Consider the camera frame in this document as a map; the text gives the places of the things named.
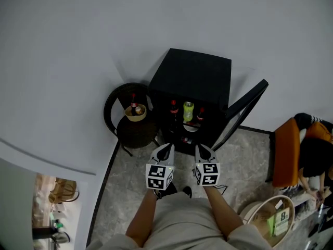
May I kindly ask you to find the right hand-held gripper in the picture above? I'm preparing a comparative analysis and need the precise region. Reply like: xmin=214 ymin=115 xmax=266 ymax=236
xmin=194 ymin=144 xmax=221 ymax=186

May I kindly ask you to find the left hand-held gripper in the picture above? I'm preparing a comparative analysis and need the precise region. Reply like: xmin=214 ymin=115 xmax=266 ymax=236
xmin=145 ymin=143 xmax=175 ymax=191

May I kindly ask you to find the green drink bottle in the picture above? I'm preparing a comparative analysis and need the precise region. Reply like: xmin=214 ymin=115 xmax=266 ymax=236
xmin=182 ymin=101 xmax=195 ymax=122

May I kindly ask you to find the black mini fridge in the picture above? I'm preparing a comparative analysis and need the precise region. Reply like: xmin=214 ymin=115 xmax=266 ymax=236
xmin=148 ymin=48 xmax=270 ymax=156

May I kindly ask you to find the person's left forearm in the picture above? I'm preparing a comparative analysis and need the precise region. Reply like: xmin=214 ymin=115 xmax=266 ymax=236
xmin=125 ymin=189 xmax=158 ymax=248

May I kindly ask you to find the person's right forearm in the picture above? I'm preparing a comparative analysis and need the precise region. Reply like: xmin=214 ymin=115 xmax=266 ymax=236
xmin=202 ymin=184 xmax=246 ymax=242

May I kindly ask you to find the white plate with red food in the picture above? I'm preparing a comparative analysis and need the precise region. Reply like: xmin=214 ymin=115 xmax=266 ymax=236
xmin=182 ymin=122 xmax=200 ymax=133

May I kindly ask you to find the black wicker chair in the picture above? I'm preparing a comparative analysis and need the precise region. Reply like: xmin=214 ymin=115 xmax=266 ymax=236
xmin=103 ymin=82 xmax=161 ymax=157

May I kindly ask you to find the beige bowl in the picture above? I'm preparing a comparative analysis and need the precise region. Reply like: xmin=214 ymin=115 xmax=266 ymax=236
xmin=124 ymin=104 xmax=147 ymax=123

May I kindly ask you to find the person's grey shirt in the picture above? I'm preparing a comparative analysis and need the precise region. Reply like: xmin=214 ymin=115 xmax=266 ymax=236
xmin=85 ymin=191 xmax=274 ymax=250

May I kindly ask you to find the round beige side table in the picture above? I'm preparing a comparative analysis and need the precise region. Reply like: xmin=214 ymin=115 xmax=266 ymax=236
xmin=239 ymin=194 xmax=296 ymax=248

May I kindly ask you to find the orange armchair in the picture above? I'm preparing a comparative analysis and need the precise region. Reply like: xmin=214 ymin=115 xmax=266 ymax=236
xmin=271 ymin=117 xmax=304 ymax=189

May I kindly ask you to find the green box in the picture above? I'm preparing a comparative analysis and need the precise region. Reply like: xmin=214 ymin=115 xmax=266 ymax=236
xmin=267 ymin=208 xmax=291 ymax=237

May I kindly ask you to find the brown bag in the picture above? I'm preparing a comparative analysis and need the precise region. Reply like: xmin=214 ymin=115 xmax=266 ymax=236
xmin=47 ymin=178 xmax=80 ymax=206

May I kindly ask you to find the orange cushion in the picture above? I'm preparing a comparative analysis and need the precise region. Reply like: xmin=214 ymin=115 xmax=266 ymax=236
xmin=305 ymin=121 xmax=333 ymax=143

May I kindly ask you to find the metal kettle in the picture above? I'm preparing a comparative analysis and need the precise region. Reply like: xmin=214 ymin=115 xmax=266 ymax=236
xmin=50 ymin=230 xmax=71 ymax=245

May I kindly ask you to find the black cable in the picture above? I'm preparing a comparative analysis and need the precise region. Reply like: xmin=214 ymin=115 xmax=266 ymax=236
xmin=214 ymin=183 xmax=229 ymax=195

